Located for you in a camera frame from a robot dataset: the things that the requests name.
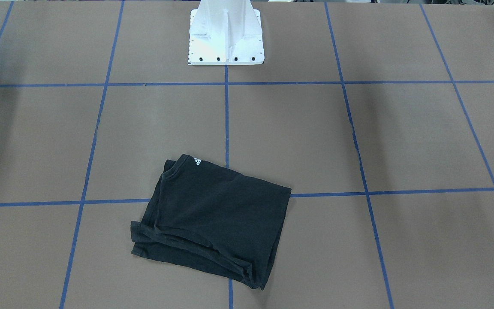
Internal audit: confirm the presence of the black graphic t-shirt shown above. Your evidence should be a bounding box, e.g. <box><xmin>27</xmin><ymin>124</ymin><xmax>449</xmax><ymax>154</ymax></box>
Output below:
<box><xmin>130</xmin><ymin>154</ymin><xmax>292</xmax><ymax>290</ymax></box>

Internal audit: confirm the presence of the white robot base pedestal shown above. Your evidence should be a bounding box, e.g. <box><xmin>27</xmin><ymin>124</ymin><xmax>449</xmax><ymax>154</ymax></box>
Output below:
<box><xmin>188</xmin><ymin>0</ymin><xmax>265</xmax><ymax>65</ymax></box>

